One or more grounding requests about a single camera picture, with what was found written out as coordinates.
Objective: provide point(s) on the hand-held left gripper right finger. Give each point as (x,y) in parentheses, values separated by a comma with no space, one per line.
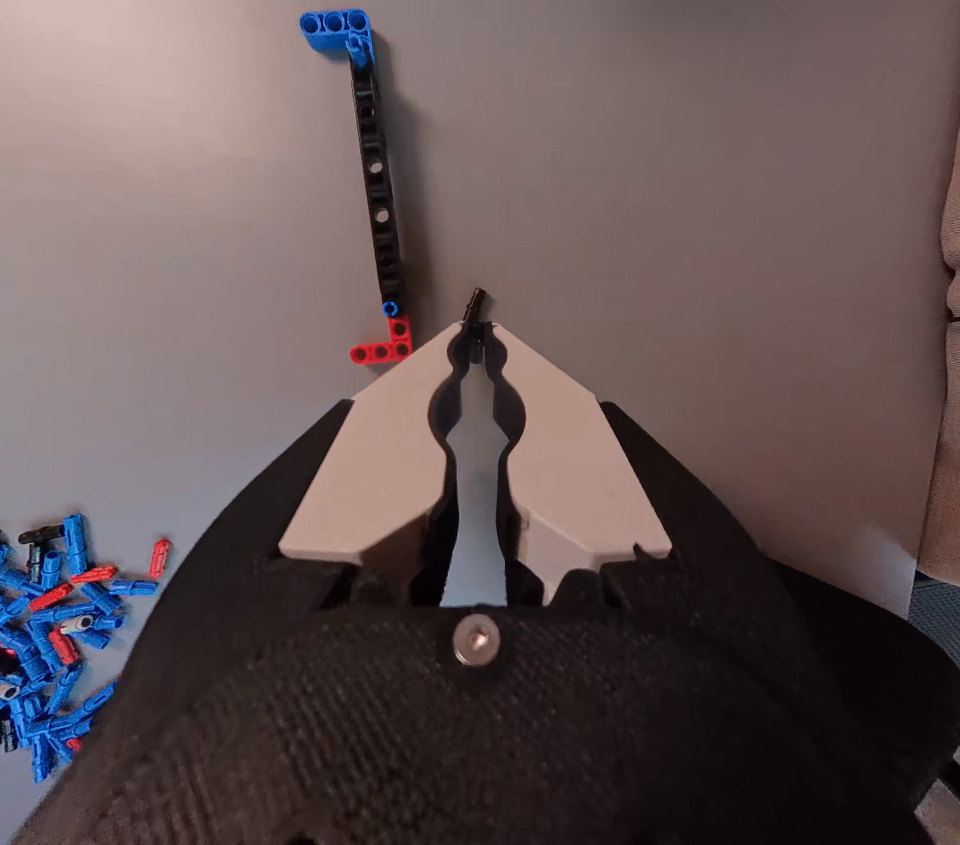
(585,477)

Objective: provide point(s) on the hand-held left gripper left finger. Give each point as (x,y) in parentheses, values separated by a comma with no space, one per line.
(367,470)

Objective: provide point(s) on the black lego pin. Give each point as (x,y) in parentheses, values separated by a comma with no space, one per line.
(475,302)

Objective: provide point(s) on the pile of blue lego pins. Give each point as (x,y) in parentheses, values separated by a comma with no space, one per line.
(75,537)

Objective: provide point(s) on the black lego beam assembly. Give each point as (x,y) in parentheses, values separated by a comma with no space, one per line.
(311,40)

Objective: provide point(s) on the person's beige sweatshirt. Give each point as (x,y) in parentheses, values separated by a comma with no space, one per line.
(949,410)

